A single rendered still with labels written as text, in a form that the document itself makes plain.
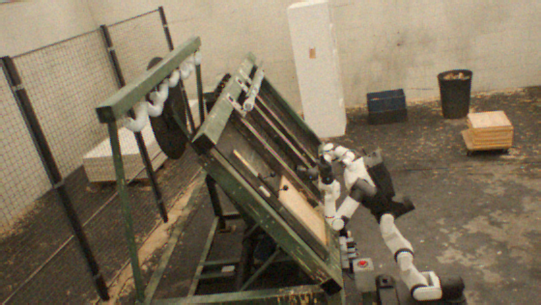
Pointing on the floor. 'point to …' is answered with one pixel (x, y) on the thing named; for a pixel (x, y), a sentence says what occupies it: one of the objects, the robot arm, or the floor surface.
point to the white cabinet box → (318, 67)
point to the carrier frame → (310, 291)
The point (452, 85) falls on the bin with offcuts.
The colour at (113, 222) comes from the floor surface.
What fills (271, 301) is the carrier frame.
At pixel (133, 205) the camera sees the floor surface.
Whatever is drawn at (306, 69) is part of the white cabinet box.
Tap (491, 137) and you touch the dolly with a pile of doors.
